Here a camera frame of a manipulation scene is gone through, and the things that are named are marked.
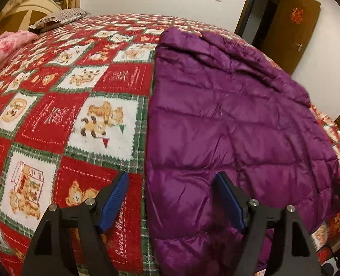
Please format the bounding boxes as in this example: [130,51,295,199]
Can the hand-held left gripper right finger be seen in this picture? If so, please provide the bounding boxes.
[214,171,323,276]

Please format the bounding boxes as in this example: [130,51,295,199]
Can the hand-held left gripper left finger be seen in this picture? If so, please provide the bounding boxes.
[22,171,129,276]

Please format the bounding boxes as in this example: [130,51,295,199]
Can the pink floral pillow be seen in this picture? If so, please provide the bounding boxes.
[0,30,38,78]

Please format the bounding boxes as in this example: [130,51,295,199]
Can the red checked bear-print blanket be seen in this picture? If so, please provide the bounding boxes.
[0,13,340,276]

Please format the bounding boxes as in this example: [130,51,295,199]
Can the purple hooded puffer jacket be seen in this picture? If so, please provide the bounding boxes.
[144,27,340,276]

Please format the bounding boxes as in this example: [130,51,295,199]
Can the brown wooden door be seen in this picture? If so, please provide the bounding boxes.
[260,0,321,75]

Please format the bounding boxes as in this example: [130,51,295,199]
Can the dark wooden door frame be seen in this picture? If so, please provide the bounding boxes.
[235,0,291,46]

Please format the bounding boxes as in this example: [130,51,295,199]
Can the cream wooden headboard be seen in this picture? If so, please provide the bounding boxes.
[0,0,64,46]

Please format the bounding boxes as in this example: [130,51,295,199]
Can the striped pillow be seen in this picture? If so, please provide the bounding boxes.
[29,9,90,33]

